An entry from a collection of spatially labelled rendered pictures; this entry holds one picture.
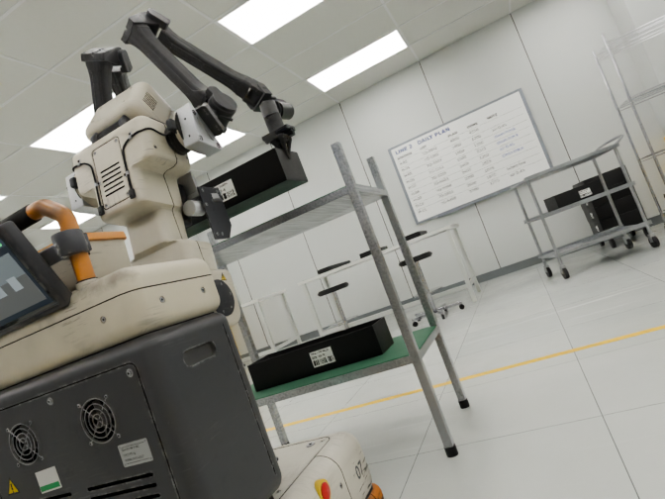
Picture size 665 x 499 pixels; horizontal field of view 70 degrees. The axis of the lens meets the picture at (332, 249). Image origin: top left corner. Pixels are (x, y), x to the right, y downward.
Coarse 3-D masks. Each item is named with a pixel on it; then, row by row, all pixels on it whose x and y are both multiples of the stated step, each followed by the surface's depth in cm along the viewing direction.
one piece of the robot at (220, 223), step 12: (180, 180) 138; (192, 180) 137; (192, 192) 137; (204, 192) 136; (216, 192) 141; (192, 204) 132; (204, 204) 134; (216, 204) 139; (216, 216) 137; (228, 216) 143; (216, 228) 135; (228, 228) 140
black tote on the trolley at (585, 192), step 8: (584, 184) 414; (592, 184) 413; (600, 184) 412; (568, 192) 415; (576, 192) 415; (584, 192) 414; (592, 192) 413; (600, 192) 412; (544, 200) 443; (552, 200) 424; (560, 200) 416; (568, 200) 415; (576, 200) 414; (552, 208) 431
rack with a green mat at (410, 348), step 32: (352, 192) 160; (384, 192) 195; (288, 224) 177; (320, 224) 210; (224, 256) 200; (384, 288) 158; (416, 288) 197; (256, 352) 228; (384, 352) 176; (416, 352) 156; (448, 352) 196; (288, 384) 185; (320, 384) 169; (448, 448) 154
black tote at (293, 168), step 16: (256, 160) 154; (272, 160) 152; (288, 160) 158; (224, 176) 159; (240, 176) 157; (256, 176) 155; (272, 176) 153; (288, 176) 153; (304, 176) 165; (224, 192) 160; (240, 192) 158; (256, 192) 156; (272, 192) 162; (240, 208) 168; (192, 224) 166; (208, 224) 174
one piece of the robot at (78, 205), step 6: (72, 174) 140; (66, 180) 141; (72, 192) 140; (72, 198) 139; (78, 198) 138; (72, 204) 139; (78, 204) 138; (84, 204) 138; (72, 210) 139; (78, 210) 139; (84, 210) 141; (90, 210) 142; (96, 210) 143
